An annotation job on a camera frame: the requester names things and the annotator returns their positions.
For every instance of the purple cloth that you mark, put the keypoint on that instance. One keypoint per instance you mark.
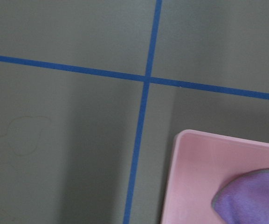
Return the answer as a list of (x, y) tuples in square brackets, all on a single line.
[(244, 200)]

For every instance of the pink plastic bin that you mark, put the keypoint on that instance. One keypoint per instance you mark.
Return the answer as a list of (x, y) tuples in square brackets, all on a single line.
[(201, 164)]

